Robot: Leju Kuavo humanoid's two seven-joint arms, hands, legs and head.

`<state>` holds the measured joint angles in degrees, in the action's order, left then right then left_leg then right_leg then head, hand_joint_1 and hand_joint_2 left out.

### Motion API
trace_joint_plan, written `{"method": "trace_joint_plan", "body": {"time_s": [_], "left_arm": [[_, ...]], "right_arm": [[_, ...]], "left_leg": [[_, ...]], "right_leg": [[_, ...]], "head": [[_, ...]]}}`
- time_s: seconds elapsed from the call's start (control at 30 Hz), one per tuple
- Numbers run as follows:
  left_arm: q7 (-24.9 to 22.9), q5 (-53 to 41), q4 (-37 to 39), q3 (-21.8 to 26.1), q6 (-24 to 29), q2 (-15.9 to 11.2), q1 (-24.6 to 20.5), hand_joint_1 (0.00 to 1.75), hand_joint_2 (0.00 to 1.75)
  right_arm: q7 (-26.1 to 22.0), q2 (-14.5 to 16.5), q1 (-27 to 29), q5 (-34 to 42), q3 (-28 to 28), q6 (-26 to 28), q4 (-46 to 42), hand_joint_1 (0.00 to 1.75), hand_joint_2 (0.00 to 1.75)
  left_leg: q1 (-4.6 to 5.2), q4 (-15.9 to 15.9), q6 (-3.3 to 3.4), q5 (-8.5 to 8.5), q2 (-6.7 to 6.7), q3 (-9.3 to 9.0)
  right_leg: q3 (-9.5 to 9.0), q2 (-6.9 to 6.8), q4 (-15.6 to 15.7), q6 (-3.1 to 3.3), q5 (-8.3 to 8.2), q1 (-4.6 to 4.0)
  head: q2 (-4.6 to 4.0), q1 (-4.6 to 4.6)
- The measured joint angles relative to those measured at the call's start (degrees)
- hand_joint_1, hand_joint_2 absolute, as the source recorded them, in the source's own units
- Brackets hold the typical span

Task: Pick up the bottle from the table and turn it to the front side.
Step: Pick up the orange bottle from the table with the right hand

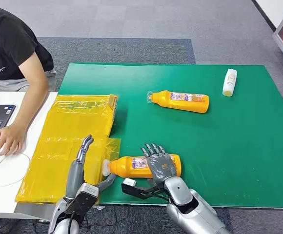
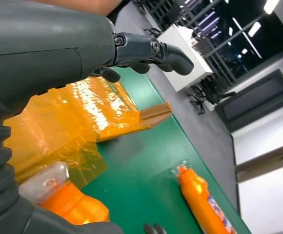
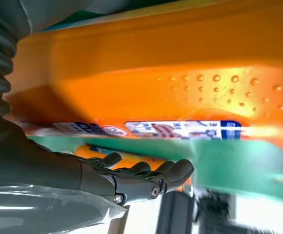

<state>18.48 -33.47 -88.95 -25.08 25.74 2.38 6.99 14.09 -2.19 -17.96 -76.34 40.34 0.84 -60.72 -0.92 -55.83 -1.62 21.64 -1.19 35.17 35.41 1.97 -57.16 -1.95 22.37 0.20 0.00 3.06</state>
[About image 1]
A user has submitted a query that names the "thin white mouse cable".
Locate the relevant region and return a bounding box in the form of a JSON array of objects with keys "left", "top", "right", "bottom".
[{"left": 0, "top": 152, "right": 31, "bottom": 188}]

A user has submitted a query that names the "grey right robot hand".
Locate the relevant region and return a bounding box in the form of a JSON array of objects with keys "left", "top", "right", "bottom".
[{"left": 141, "top": 143, "right": 177, "bottom": 187}]

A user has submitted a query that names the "small white bottle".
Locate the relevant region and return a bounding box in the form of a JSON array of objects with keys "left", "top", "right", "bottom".
[{"left": 222, "top": 68, "right": 238, "bottom": 97}]

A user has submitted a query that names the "person's hand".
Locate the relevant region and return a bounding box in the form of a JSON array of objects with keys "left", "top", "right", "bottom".
[{"left": 0, "top": 124, "right": 27, "bottom": 157}]

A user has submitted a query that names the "person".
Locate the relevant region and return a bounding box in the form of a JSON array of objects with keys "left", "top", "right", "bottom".
[{"left": 0, "top": 2, "right": 57, "bottom": 92}]

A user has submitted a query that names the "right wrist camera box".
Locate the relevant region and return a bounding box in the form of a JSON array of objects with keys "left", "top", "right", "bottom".
[{"left": 121, "top": 177, "right": 168, "bottom": 200}]

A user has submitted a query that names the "yellow plastic sheet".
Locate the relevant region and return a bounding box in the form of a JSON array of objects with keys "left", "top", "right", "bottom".
[{"left": 14, "top": 94, "right": 121, "bottom": 205}]

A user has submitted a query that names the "orange plastic bottle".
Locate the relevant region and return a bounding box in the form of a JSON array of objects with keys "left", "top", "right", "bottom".
[
  {"left": 147, "top": 90, "right": 210, "bottom": 114},
  {"left": 101, "top": 154, "right": 182, "bottom": 179}
]

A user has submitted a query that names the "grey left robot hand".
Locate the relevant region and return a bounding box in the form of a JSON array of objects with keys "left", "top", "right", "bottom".
[{"left": 64, "top": 135, "right": 117, "bottom": 202}]

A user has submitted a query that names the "flat grey board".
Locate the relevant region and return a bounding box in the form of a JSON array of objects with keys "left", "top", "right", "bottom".
[{"left": 14, "top": 202, "right": 57, "bottom": 222}]

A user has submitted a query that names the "green table mat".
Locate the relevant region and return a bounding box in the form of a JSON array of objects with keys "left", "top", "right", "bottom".
[{"left": 58, "top": 62, "right": 283, "bottom": 209}]

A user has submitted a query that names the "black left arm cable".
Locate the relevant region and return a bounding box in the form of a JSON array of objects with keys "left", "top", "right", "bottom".
[{"left": 67, "top": 211, "right": 75, "bottom": 234}]

